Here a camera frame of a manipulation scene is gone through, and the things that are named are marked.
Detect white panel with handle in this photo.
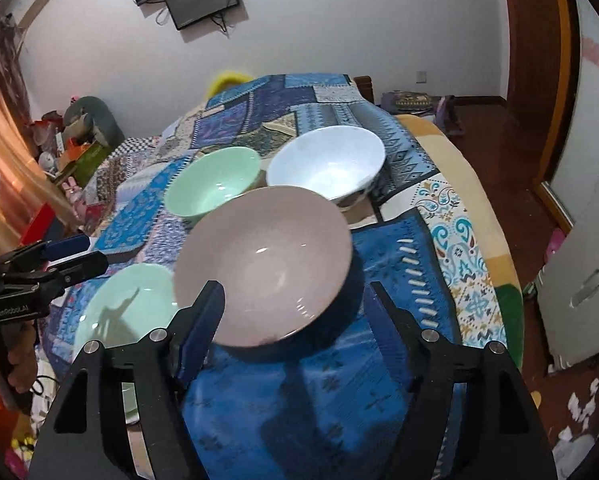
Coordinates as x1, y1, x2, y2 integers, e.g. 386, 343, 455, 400
537, 146, 599, 368

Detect person's left hand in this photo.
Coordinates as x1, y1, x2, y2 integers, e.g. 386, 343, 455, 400
4, 327, 39, 397

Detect patchwork printed blanket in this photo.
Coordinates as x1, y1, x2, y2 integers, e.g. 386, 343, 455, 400
39, 74, 525, 480

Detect green plate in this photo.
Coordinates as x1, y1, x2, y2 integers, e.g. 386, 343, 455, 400
73, 263, 180, 361

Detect patterned bag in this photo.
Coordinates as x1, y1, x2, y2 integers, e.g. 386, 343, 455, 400
382, 91, 460, 136

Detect wooden door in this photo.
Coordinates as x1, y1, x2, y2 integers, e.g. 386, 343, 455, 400
499, 0, 580, 231

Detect grey plush toy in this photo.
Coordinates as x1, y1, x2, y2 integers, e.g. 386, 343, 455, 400
63, 96, 126, 146

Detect green bowl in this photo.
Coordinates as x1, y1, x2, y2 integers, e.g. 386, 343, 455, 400
163, 146, 261, 226

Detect red plastic bag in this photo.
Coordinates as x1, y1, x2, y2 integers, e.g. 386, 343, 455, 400
32, 110, 65, 137

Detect pink bowl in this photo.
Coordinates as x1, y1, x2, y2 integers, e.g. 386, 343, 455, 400
173, 186, 353, 348

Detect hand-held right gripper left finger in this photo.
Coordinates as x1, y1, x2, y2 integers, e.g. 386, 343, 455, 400
26, 280, 226, 480

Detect brown patterned curtain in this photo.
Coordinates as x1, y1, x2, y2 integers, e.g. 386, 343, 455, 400
0, 15, 32, 126

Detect white paper scraps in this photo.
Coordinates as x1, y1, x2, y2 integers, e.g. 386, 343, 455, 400
549, 377, 599, 466

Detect orange curtain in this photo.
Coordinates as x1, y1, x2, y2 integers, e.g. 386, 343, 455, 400
0, 75, 80, 241

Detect yellow foam tube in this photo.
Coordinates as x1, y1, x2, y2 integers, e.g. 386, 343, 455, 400
206, 71, 254, 98

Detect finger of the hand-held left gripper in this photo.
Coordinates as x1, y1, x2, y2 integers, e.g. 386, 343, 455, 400
0, 234, 91, 267
34, 251, 109, 287

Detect pink rabbit toy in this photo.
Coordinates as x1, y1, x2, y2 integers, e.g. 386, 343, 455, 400
62, 177, 87, 211

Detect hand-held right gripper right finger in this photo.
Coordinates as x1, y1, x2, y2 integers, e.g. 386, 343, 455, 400
364, 281, 560, 480

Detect white wardrobe door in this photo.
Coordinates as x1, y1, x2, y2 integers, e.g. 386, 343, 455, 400
549, 0, 599, 231

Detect wooden bed frame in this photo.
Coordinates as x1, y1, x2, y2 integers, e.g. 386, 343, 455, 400
352, 76, 375, 107

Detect red box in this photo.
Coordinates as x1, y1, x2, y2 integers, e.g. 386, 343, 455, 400
22, 202, 62, 246

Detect pink plastic toy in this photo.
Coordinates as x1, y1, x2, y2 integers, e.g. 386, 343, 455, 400
544, 229, 566, 267

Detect white bowl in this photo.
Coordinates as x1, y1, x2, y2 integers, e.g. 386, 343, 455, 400
266, 126, 386, 208

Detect green storage box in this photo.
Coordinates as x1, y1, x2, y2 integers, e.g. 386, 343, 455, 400
62, 141, 111, 181

